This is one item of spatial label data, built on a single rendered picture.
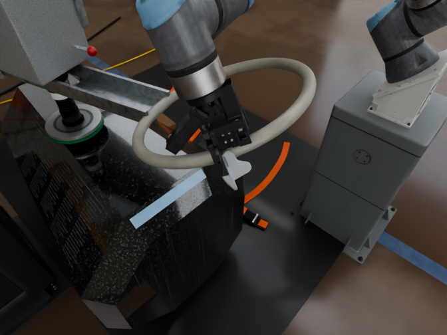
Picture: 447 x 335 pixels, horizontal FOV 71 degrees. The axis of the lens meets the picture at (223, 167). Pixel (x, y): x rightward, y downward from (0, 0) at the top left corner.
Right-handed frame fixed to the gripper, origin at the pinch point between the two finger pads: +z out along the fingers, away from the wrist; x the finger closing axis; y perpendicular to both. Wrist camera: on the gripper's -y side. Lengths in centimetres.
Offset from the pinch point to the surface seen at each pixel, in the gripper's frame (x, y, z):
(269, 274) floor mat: 51, -15, 109
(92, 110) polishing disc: 66, -57, -3
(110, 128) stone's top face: 62, -53, 5
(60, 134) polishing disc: 52, -65, -3
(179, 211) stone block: 27.6, -28.1, 28.6
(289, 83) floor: 235, 35, 90
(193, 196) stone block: 33.1, -23.1, 28.4
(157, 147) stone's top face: 51, -33, 15
